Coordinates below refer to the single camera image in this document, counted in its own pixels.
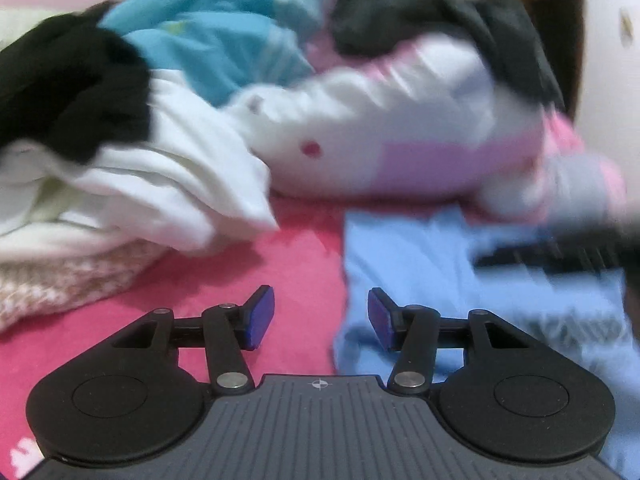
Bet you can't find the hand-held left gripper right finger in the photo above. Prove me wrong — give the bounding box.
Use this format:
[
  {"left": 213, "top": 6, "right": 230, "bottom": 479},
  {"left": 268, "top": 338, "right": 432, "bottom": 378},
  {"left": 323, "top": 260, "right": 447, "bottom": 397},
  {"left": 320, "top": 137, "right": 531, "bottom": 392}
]
[{"left": 367, "top": 287, "right": 531, "bottom": 395}]

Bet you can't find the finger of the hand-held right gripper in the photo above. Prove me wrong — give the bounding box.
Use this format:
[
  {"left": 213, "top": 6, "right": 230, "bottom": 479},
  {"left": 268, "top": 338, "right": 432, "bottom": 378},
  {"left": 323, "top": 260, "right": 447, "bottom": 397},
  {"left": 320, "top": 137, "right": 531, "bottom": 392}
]
[{"left": 472, "top": 247, "right": 506, "bottom": 271}]

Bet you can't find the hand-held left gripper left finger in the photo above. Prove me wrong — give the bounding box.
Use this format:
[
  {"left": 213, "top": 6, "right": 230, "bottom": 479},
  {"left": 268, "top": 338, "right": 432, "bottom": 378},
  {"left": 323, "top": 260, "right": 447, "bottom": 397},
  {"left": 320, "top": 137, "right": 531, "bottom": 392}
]
[{"left": 111, "top": 285, "right": 276, "bottom": 395}]

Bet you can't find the light blue T-shirt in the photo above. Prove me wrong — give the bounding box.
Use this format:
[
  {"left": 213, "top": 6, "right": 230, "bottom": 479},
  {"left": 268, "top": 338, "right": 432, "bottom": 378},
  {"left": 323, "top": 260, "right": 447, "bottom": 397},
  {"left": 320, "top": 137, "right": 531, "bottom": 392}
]
[{"left": 332, "top": 207, "right": 640, "bottom": 476}]

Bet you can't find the pink and white duvet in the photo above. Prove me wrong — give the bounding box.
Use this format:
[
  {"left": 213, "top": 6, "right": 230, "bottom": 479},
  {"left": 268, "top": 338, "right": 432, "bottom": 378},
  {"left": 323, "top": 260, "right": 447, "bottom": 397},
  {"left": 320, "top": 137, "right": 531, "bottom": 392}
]
[{"left": 225, "top": 35, "right": 628, "bottom": 224}]

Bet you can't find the white garment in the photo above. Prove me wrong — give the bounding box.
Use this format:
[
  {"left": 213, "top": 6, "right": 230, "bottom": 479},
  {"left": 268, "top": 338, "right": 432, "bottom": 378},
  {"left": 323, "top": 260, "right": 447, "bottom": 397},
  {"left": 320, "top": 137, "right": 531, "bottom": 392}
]
[{"left": 0, "top": 70, "right": 281, "bottom": 257}]

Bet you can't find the pink checked garment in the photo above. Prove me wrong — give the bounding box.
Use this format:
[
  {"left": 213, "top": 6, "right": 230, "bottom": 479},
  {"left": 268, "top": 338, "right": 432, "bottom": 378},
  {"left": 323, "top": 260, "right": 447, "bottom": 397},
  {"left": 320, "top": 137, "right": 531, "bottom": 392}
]
[{"left": 0, "top": 242, "right": 172, "bottom": 334}]

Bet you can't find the dark grey T-shirt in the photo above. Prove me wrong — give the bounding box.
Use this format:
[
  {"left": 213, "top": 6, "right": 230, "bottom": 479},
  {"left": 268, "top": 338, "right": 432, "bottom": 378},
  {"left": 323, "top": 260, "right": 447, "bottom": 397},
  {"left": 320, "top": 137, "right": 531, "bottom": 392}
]
[{"left": 332, "top": 0, "right": 567, "bottom": 112}]

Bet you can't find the teal striped duvet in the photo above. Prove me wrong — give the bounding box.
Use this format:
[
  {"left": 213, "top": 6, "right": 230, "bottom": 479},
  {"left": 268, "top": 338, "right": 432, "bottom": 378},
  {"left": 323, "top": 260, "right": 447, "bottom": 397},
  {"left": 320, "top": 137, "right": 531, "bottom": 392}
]
[{"left": 100, "top": 0, "right": 346, "bottom": 109}]

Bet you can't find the black garment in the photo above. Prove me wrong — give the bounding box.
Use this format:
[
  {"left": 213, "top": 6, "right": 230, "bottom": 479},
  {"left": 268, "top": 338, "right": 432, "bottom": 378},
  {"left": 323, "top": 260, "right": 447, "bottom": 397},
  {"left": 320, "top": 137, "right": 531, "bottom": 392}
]
[{"left": 0, "top": 2, "right": 152, "bottom": 164}]

